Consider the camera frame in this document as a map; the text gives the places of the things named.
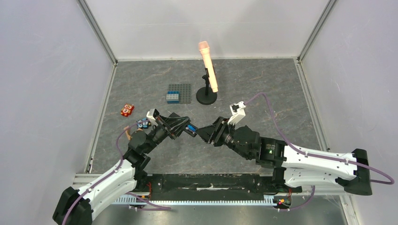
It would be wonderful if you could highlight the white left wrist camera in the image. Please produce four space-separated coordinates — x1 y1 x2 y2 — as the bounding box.
146 108 160 123

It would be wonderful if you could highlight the grey brick baseplate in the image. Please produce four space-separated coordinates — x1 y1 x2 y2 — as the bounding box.
167 83 192 104

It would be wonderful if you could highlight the blue grey toy brick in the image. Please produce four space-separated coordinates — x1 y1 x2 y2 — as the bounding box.
166 91 180 104

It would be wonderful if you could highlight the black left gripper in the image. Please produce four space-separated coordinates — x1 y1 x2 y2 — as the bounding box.
144 114 191 154

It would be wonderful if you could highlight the white slotted cable duct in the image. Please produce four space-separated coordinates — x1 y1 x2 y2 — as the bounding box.
112 195 278 207

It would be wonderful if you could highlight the pink toy microphone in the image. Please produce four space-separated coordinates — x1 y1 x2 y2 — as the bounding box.
198 41 218 93

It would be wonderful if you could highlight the black microphone stand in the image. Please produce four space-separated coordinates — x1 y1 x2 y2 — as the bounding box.
196 68 217 105

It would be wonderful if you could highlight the red owl toy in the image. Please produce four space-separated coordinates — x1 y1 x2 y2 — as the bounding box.
121 104 135 117

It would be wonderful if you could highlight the black mounting base plate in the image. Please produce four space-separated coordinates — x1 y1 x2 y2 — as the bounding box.
133 173 302 201

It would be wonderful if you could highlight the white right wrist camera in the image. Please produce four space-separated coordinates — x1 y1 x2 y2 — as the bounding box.
228 101 246 125

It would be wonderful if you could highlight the small blue piece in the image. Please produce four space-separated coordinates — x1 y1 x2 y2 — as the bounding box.
187 125 196 133

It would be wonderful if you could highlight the blue black toy figure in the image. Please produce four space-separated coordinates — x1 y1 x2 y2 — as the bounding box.
137 118 152 129

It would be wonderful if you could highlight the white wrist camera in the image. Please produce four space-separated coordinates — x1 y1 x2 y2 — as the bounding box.
228 101 246 125
146 108 160 123

